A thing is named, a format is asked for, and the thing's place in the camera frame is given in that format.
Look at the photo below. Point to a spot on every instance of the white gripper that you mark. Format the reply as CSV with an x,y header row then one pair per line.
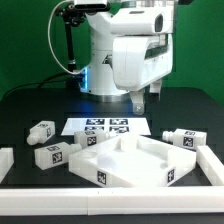
x,y
138,61

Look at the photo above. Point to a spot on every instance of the black camera stand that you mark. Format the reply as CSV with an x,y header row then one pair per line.
x,y
72,18

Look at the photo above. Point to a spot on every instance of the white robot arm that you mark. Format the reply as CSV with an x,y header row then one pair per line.
x,y
109,19

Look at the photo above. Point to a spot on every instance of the white fence bar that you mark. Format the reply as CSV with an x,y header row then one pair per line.
x,y
101,201
210,165

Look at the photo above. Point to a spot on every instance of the white marker sheet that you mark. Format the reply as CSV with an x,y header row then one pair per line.
x,y
118,125

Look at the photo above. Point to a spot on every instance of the white left fence block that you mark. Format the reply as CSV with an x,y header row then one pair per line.
x,y
6,161

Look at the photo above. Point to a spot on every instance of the white right fence bar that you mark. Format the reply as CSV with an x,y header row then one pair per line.
x,y
210,165

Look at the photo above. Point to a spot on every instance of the white front fence bar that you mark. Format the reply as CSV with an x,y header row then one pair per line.
x,y
101,201

